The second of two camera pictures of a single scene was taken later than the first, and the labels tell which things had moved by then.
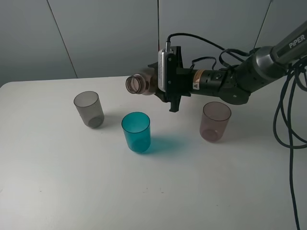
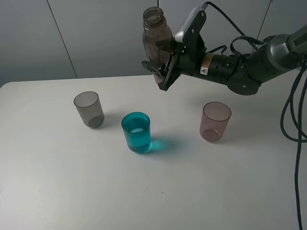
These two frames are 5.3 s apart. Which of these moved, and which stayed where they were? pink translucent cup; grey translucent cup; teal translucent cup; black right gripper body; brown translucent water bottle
Moved: brown translucent water bottle; black right gripper body
Stayed: pink translucent cup; teal translucent cup; grey translucent cup
